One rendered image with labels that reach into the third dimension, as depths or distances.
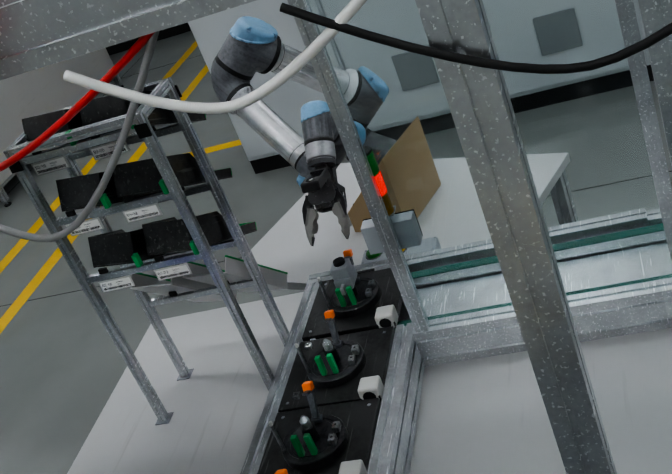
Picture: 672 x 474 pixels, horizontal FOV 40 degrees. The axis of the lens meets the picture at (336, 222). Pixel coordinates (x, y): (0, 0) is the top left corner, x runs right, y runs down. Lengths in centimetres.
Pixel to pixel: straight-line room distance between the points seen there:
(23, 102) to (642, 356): 637
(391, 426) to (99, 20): 123
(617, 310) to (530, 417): 31
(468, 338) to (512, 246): 129
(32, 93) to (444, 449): 636
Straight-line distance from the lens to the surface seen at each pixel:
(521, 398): 203
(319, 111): 230
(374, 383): 199
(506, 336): 212
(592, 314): 209
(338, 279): 225
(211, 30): 547
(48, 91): 811
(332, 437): 189
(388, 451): 187
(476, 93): 79
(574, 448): 101
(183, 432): 236
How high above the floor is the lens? 218
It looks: 27 degrees down
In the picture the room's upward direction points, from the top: 22 degrees counter-clockwise
